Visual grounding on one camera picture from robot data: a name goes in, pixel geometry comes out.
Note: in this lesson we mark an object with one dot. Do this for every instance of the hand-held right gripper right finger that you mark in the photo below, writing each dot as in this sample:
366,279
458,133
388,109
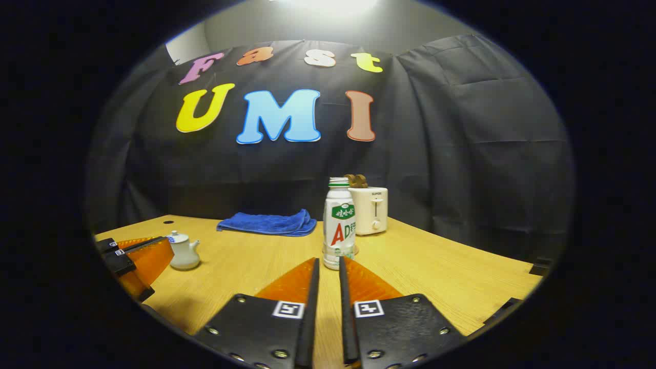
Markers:
348,318

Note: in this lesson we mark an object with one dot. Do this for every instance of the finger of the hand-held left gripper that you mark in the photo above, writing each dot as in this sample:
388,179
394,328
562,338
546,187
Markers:
120,262
106,245

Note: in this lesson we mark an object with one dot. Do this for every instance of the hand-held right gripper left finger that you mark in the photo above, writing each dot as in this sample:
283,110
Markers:
307,318

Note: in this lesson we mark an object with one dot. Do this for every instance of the white ceramic teacup with spout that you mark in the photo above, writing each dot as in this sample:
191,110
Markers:
184,256

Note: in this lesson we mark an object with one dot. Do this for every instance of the white water bottle green label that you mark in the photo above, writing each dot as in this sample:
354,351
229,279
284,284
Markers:
339,225

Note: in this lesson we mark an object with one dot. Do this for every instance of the blue towel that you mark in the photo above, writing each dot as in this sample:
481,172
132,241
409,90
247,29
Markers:
266,224

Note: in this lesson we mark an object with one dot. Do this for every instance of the cream toaster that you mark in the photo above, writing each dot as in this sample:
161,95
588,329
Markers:
370,212

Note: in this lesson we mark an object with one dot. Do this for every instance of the brown toast slice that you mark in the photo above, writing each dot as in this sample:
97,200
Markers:
351,179
362,181

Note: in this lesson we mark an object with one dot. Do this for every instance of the black backdrop cloth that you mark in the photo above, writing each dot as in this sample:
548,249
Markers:
461,154

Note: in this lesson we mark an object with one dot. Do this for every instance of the ceiling light panel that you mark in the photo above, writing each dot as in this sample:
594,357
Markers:
328,5

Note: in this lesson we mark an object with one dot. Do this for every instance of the black table edge bracket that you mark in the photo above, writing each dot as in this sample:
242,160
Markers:
540,267
505,309

